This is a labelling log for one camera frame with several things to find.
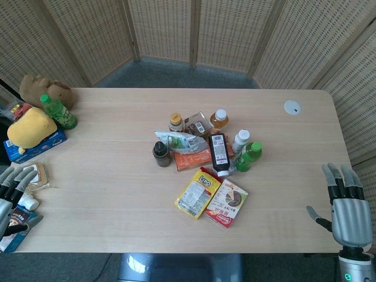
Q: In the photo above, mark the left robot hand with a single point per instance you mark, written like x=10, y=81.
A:
x=7, y=188

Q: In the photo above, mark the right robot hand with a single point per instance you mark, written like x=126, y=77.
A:
x=349, y=214

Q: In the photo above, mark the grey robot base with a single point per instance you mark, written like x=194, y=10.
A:
x=179, y=268

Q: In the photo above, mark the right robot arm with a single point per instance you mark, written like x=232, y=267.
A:
x=355, y=265

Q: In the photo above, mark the green tea bottle dark label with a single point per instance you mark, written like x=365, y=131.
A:
x=60, y=113

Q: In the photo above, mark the white capped supplement bottle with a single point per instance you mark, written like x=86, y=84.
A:
x=241, y=141

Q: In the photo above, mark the black rectangular package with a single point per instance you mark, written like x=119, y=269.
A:
x=219, y=153

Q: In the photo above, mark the dark round jar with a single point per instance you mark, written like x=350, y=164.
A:
x=161, y=154

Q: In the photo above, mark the orange juice bottle white cap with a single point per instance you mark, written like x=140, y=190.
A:
x=219, y=120

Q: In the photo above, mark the clear pack brown biscuits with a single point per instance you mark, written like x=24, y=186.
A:
x=38, y=176

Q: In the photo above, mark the blue snack bag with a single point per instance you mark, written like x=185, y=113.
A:
x=16, y=226

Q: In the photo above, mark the blue Oreo box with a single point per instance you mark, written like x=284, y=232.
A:
x=38, y=145

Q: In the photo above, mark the yellow plush toy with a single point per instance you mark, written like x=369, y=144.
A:
x=30, y=129

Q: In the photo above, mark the red black small package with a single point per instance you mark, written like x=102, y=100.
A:
x=18, y=110

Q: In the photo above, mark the brown plush toy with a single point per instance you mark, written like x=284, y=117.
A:
x=47, y=89

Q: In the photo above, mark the red white snack bag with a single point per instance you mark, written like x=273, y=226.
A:
x=226, y=207

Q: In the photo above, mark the yellow Lipo snack bag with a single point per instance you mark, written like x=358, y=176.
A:
x=197, y=194

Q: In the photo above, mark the orange flat box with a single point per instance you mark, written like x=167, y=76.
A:
x=191, y=161

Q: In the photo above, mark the silver green snack bag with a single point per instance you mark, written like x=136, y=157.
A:
x=180, y=142

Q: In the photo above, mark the brown jar orange lid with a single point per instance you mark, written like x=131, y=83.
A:
x=176, y=122

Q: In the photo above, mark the woven folding screen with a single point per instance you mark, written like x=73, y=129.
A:
x=188, y=35

